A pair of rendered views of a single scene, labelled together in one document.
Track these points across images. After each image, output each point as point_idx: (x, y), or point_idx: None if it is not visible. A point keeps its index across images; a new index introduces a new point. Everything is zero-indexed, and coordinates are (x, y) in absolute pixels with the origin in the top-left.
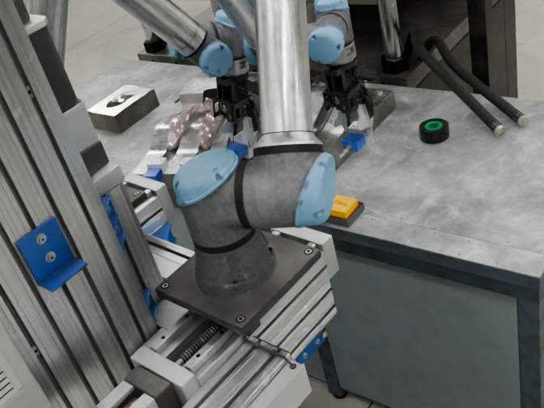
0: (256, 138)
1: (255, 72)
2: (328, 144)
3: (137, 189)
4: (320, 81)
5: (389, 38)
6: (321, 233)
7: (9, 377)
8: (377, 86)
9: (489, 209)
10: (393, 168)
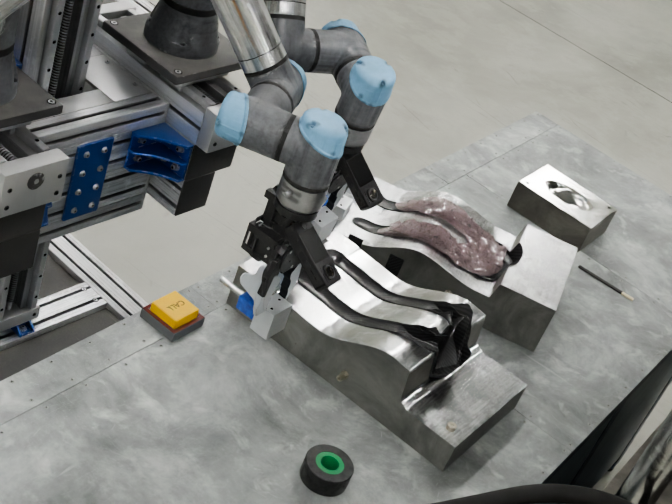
0: (319, 230)
1: (652, 366)
2: (301, 312)
3: (188, 74)
4: (451, 324)
5: (624, 481)
6: (14, 171)
7: None
8: (533, 479)
9: (88, 448)
10: (256, 401)
